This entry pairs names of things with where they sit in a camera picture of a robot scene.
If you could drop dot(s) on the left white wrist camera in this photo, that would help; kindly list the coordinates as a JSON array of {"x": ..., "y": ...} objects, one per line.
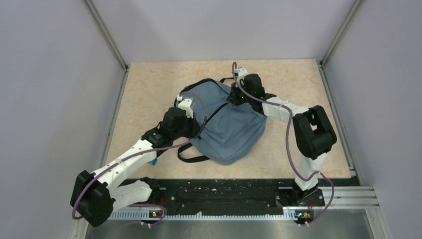
[{"x": 186, "y": 104}]

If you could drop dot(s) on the blue student backpack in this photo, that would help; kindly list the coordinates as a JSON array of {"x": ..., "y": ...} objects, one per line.
[{"x": 230, "y": 131}]

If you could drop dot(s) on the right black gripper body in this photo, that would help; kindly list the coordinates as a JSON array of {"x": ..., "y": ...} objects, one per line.
[{"x": 240, "y": 97}]

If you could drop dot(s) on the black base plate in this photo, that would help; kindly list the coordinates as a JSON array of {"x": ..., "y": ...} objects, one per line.
[{"x": 220, "y": 197}]

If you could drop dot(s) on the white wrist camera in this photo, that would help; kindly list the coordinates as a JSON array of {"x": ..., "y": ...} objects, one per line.
[
  {"x": 186, "y": 104},
  {"x": 239, "y": 74}
]

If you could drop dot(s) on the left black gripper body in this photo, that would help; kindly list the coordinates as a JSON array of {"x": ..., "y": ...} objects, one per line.
[{"x": 188, "y": 129}]

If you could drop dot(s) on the aluminium frame rail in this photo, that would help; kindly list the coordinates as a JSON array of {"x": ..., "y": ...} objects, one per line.
[{"x": 311, "y": 209}]

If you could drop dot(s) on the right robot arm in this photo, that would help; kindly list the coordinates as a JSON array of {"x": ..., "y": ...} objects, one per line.
[{"x": 314, "y": 133}]

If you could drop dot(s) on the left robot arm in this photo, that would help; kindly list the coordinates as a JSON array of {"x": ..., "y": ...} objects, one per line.
[{"x": 96, "y": 195}]

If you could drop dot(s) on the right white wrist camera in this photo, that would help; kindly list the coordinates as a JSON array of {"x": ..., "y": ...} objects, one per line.
[{"x": 239, "y": 74}]

